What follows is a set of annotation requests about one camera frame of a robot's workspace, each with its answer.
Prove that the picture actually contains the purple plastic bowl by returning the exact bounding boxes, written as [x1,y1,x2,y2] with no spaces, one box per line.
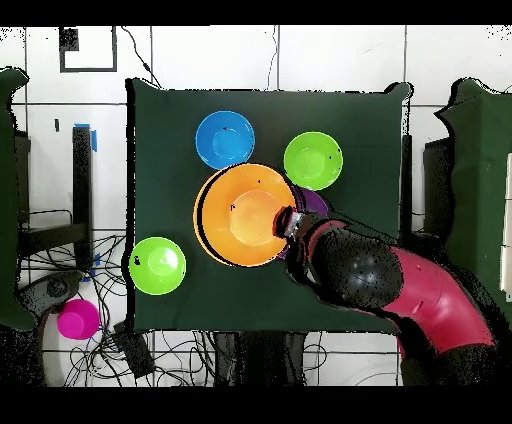
[279,185,330,260]

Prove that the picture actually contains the large orange plastic bowl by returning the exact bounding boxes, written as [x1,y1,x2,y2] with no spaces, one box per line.
[192,162,300,268]

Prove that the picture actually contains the green plastic bowl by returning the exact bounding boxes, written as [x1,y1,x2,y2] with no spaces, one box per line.
[282,131,344,192]
[128,236,188,296]

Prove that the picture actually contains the blue plastic bowl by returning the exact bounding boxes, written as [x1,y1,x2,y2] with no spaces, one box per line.
[194,110,256,171]

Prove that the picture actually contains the dark green tablecloth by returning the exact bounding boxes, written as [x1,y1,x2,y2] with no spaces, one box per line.
[125,77,413,334]

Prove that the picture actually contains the black box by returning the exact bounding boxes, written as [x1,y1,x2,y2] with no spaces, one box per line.
[422,137,455,241]
[14,131,32,225]

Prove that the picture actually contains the green cloth covered table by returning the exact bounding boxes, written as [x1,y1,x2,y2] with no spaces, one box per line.
[0,65,37,333]
[433,77,512,321]

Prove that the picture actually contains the black power strip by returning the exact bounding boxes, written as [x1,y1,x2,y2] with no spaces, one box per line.
[111,321,156,379]

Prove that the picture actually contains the white box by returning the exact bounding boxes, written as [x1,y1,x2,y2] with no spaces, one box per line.
[498,151,512,303]

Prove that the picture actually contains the black stand with blue tape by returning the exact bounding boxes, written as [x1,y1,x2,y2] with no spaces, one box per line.
[17,123,98,273]

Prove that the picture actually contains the pink plastic cup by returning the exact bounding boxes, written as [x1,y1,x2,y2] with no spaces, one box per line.
[56,298,101,341]

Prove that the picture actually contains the tangle of black cables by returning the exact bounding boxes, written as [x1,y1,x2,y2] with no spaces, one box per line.
[19,233,217,387]

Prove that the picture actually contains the black cable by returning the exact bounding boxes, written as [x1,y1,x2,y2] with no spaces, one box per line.
[119,25,163,90]

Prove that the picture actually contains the dark square floor frame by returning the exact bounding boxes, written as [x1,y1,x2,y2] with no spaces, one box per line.
[58,25,118,74]

